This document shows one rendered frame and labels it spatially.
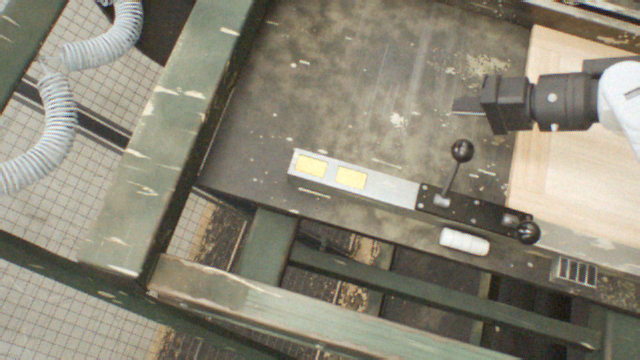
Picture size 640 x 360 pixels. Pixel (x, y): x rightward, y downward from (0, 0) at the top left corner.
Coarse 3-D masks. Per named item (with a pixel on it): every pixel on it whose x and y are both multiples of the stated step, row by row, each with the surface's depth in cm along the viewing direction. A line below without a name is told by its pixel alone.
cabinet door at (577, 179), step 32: (544, 32) 115; (544, 64) 112; (576, 64) 113; (512, 160) 104; (544, 160) 103; (576, 160) 104; (608, 160) 105; (512, 192) 100; (544, 192) 101; (576, 192) 101; (608, 192) 102; (576, 224) 99; (608, 224) 99
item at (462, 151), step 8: (456, 144) 87; (464, 144) 87; (472, 144) 87; (456, 152) 87; (464, 152) 87; (472, 152) 87; (456, 160) 88; (464, 160) 87; (456, 168) 90; (448, 176) 91; (448, 184) 92; (440, 200) 94; (448, 200) 94
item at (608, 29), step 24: (456, 0) 116; (480, 0) 114; (504, 0) 112; (528, 0) 111; (552, 0) 113; (576, 0) 112; (600, 0) 113; (528, 24) 116; (552, 24) 114; (576, 24) 113; (600, 24) 111; (624, 24) 111; (624, 48) 114
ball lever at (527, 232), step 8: (504, 216) 94; (512, 216) 94; (504, 224) 94; (512, 224) 91; (520, 224) 84; (528, 224) 83; (536, 224) 83; (520, 232) 83; (528, 232) 82; (536, 232) 82; (520, 240) 83; (528, 240) 82; (536, 240) 83
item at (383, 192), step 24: (336, 168) 97; (360, 168) 97; (336, 192) 97; (360, 192) 95; (384, 192) 96; (408, 192) 96; (408, 216) 98; (432, 216) 95; (504, 240) 96; (552, 240) 95; (576, 240) 95; (600, 240) 95; (600, 264) 94; (624, 264) 94
